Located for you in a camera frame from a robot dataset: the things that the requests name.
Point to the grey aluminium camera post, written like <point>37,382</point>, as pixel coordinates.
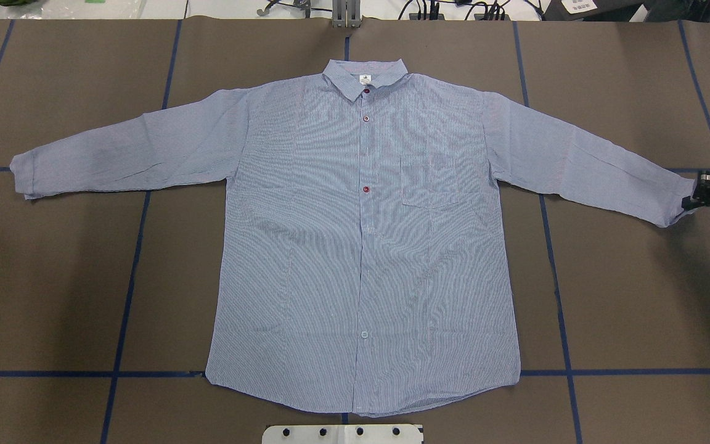
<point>346,14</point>

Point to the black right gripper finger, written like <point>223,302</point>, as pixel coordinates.
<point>689,204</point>
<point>702,179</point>

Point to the blue striped button shirt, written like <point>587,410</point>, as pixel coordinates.
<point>363,264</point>

